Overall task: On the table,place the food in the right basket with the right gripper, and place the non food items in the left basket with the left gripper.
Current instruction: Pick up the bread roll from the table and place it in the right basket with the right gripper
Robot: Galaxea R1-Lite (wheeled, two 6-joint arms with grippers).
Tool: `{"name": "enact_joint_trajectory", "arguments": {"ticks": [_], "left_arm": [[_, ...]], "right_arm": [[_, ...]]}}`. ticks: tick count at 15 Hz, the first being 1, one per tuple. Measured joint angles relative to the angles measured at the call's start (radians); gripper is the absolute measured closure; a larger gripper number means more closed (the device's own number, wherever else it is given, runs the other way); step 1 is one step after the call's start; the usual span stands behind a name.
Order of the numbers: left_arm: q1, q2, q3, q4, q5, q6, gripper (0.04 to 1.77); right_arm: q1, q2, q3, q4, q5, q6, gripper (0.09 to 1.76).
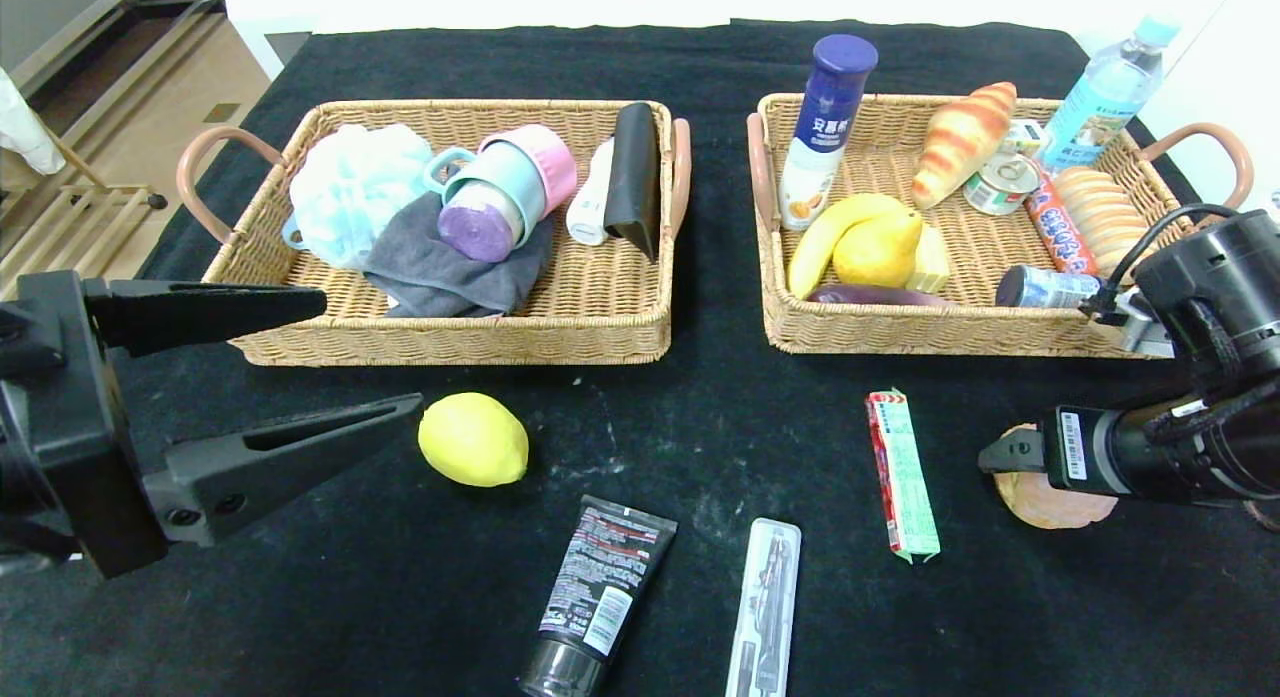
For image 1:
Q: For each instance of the purple garbage bag roll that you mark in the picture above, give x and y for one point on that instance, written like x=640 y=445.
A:
x=478 y=230

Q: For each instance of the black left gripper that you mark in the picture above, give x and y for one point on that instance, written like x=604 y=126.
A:
x=72 y=417

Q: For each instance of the grey towel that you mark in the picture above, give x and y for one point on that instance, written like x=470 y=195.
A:
x=430 y=272

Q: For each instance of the purple eggplant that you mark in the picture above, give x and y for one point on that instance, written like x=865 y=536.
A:
x=870 y=296

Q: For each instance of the yellow lemon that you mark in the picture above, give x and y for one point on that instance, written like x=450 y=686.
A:
x=472 y=440

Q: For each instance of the red sausage pack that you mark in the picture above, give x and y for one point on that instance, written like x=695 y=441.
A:
x=1058 y=227

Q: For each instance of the red green candy pack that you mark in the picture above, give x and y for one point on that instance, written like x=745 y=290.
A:
x=900 y=477

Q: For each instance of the pale yellow butter block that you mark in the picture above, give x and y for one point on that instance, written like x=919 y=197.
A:
x=932 y=267

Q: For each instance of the ridged long bread loaf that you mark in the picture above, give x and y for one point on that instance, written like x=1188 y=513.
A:
x=1105 y=217

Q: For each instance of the clear water bottle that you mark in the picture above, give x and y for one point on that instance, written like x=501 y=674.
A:
x=1105 y=97

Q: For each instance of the pink cup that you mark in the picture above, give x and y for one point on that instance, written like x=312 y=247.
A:
x=553 y=160

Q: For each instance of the light blue bath sponge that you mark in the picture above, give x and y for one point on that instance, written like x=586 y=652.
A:
x=350 y=192

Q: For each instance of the toy burger bun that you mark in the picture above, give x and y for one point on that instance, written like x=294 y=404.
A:
x=1060 y=512

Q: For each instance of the white bottle with blue cap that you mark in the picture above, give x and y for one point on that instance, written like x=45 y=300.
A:
x=825 y=127

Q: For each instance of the white tube bottle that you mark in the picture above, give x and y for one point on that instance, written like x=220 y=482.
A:
x=590 y=210

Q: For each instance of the small blue black-capped jar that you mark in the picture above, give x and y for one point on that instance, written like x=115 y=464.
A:
x=1050 y=288

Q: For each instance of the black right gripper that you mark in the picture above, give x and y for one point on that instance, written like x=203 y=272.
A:
x=1070 y=450

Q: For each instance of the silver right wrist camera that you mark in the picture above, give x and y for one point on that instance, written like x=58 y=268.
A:
x=1148 y=327

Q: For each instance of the small white green box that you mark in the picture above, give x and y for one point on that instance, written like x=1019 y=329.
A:
x=1025 y=137

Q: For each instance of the small tin can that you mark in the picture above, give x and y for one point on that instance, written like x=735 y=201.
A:
x=1000 y=185

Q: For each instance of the black leather wallet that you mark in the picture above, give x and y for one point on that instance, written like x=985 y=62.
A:
x=633 y=175

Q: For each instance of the yellow banana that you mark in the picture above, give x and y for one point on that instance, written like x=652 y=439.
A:
x=825 y=232

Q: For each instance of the striped croissant bread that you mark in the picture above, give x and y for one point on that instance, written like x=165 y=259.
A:
x=960 y=142

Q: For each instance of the white cloth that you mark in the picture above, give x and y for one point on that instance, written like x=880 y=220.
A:
x=25 y=132

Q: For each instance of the yellow pear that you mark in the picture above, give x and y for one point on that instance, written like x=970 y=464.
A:
x=880 y=252

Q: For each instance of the wooden rack with wheels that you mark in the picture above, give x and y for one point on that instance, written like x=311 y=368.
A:
x=120 y=193

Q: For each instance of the black cosmetic tube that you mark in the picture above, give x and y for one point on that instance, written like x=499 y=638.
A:
x=600 y=577

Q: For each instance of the black table cloth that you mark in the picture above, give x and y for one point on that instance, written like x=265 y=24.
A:
x=700 y=427

